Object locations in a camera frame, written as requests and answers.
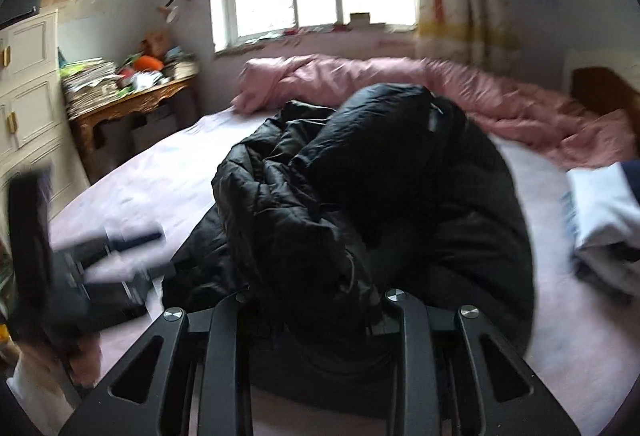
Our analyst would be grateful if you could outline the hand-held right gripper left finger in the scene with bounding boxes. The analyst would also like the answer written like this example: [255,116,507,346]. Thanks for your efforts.
[59,291,253,436]

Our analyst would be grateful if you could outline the person's left hand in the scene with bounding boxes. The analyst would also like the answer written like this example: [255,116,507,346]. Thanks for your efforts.
[22,331,103,387]

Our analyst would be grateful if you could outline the black down jacket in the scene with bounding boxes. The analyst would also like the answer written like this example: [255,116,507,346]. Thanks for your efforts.
[161,83,535,392]

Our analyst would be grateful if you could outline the wooden bed headboard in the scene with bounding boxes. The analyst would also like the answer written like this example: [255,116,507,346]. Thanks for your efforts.
[562,48,640,117]

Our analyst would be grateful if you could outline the pile of folded clothes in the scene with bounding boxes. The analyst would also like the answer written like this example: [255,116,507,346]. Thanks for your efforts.
[560,161,640,302]

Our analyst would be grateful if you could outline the brown plush toy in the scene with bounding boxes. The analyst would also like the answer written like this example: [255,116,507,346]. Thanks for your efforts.
[142,30,168,57]

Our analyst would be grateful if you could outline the wall lamp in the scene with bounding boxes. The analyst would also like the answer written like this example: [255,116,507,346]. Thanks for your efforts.
[159,0,197,23]

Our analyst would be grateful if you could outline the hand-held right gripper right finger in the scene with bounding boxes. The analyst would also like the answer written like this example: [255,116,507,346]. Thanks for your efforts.
[382,288,583,436]

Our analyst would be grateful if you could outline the stack of papers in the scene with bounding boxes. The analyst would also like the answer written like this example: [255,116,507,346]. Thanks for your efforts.
[60,58,121,119]

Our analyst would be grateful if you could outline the stack of books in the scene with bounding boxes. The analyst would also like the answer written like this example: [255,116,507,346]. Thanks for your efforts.
[165,58,198,79]

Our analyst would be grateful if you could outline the carved wooden desk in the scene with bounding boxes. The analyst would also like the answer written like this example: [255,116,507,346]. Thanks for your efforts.
[70,75,198,157]

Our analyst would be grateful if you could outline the pink quilt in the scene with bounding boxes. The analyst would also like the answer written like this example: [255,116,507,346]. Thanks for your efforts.
[231,56,640,172]

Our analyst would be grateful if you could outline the white cabinet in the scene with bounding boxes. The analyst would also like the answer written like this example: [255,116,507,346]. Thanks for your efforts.
[0,8,91,237]

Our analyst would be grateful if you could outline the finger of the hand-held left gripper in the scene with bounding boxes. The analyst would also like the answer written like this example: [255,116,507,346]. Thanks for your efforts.
[87,266,176,317]
[75,230,166,267]

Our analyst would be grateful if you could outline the clear plastic bag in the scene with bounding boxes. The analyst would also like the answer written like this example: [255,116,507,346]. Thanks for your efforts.
[125,72,163,92]

